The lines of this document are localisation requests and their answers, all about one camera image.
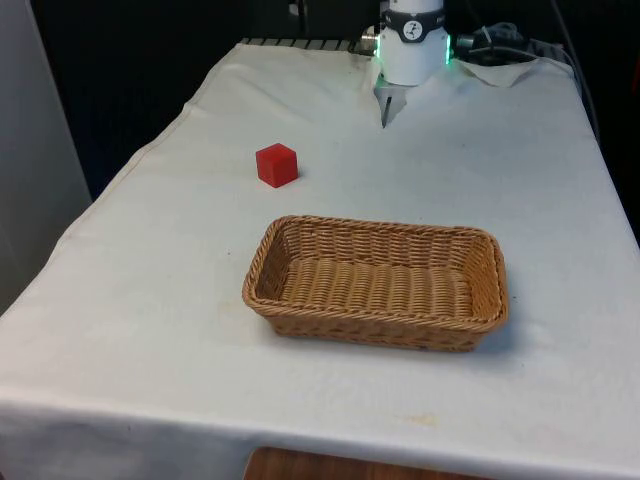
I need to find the brown wicker basket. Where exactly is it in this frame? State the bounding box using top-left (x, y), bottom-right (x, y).
top-left (242, 214), bottom-right (511, 354)

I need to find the red cube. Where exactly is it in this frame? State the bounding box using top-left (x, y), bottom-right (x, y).
top-left (255, 142), bottom-right (300, 190)

